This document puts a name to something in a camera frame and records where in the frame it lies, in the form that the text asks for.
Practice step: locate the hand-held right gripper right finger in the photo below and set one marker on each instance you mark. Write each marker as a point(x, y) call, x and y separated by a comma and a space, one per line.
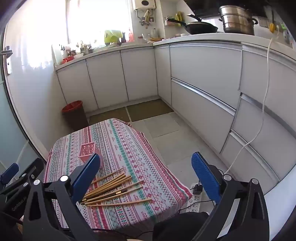
point(205, 178)

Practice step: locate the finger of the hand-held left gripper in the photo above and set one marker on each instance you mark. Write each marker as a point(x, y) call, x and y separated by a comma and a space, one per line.
point(32, 168)
point(9, 172)

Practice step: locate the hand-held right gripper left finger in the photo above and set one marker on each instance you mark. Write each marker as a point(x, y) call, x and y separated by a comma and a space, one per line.
point(85, 176)

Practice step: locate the set of wooden chopsticks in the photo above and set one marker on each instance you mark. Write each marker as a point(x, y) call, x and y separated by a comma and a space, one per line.
point(111, 183)

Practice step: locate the pink chopstick holder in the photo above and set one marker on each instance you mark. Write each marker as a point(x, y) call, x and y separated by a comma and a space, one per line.
point(86, 149)

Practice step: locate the black power adapter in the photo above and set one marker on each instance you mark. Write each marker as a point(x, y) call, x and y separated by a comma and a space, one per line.
point(197, 189)

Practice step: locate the white power strip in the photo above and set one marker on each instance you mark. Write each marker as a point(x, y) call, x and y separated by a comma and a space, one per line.
point(193, 206)

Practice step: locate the frosted glass door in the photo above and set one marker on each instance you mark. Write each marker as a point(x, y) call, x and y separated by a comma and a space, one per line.
point(11, 127)

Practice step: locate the person's dark trouser leg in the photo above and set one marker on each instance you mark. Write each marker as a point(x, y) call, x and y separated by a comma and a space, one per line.
point(180, 227)

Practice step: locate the patterned striped tablecloth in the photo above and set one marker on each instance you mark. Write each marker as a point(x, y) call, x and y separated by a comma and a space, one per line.
point(138, 162)

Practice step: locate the red trash bin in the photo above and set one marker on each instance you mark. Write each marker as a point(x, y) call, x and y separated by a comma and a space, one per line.
point(74, 115)

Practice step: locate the brown floor mat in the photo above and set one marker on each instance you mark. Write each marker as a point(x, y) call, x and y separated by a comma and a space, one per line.
point(150, 109)
point(108, 115)

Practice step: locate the white door kitchen cabinet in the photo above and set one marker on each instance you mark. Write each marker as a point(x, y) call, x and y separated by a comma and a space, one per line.
point(104, 76)

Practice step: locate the white drawer kitchen cabinet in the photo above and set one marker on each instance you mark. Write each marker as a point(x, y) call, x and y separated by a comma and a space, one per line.
point(203, 69)

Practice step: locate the red bowl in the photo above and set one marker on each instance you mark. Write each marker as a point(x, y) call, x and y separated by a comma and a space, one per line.
point(67, 60)

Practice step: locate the white kitchen countertop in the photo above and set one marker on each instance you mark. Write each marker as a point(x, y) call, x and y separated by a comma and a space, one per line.
point(208, 36)

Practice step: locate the red bottle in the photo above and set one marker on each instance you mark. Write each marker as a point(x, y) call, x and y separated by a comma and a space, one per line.
point(131, 36)

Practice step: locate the black wok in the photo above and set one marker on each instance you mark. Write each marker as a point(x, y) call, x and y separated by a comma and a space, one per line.
point(201, 27)

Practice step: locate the white jug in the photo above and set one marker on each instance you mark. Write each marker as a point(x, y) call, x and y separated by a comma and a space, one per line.
point(154, 33)

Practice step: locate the bright window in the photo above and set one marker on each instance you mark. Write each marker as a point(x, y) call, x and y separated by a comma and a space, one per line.
point(99, 18)

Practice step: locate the stainless steel steamer pot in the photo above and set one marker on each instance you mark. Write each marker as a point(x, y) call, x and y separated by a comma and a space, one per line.
point(238, 23)

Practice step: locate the yellow green bottle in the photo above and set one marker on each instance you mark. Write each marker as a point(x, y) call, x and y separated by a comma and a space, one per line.
point(178, 16)

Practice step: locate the yellow plug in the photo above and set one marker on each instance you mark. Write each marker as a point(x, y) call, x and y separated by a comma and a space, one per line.
point(272, 27)

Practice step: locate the white water heater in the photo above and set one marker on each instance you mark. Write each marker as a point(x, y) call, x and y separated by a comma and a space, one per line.
point(144, 3)

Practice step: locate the wall shelf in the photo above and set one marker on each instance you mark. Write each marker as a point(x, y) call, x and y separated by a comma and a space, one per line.
point(172, 23)

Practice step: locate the wall socket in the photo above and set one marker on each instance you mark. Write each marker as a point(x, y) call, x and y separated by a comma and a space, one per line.
point(263, 22)

